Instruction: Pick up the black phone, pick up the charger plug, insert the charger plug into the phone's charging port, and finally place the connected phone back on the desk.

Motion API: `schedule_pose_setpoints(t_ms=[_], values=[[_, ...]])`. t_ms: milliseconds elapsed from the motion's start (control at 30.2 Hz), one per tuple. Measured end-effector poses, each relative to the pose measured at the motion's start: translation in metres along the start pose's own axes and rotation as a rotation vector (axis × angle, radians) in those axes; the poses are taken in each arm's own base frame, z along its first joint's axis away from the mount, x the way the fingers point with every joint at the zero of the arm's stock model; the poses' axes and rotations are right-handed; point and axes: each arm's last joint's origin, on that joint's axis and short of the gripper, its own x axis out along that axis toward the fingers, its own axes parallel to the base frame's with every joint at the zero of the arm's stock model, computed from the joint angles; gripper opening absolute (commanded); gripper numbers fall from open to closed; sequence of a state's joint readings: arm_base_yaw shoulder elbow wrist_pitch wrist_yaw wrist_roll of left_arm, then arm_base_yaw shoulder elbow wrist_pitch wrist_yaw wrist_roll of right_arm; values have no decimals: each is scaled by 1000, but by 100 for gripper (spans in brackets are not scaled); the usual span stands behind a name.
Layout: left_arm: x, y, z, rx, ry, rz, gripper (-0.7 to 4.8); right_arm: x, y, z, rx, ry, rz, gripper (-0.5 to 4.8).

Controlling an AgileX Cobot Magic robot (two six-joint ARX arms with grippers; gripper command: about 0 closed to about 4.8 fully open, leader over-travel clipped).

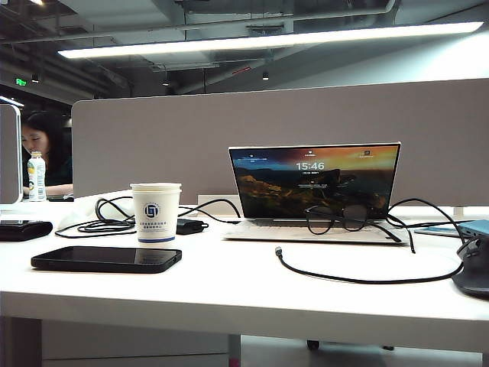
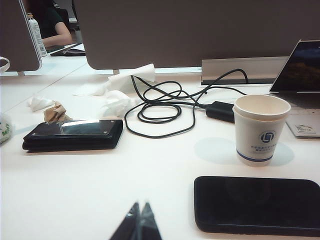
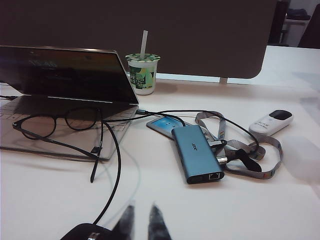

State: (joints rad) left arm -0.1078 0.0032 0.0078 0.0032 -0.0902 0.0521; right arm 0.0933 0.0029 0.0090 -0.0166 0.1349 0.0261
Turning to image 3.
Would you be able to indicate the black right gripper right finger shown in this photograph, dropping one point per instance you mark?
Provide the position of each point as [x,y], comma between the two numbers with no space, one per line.
[158,227]

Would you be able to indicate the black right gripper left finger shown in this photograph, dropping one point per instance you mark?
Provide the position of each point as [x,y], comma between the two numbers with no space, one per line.
[127,225]

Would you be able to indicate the silver USB plug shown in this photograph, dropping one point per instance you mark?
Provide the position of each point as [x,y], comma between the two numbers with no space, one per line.
[222,160]
[218,143]

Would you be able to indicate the grey desk divider panel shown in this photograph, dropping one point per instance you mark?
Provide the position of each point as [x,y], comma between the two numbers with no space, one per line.
[200,37]

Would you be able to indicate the black computer mouse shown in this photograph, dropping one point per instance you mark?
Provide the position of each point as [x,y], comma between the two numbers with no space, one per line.
[80,230]

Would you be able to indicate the black round eyeglasses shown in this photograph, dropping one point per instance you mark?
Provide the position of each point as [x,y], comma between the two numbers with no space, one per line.
[93,173]

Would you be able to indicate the blue-grey USB hub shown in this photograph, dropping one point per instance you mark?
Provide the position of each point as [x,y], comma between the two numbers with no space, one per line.
[195,152]

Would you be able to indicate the green printed plastic drink cup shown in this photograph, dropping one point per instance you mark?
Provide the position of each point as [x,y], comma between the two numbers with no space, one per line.
[142,77]

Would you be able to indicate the white portable wifi router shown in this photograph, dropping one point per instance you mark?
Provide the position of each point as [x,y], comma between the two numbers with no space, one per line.
[267,123]

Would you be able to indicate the silver open laptop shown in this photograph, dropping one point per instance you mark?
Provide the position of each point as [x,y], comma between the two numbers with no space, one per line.
[75,72]

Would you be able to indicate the white drinking straw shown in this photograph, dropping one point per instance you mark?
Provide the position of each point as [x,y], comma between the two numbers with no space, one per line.
[144,45]

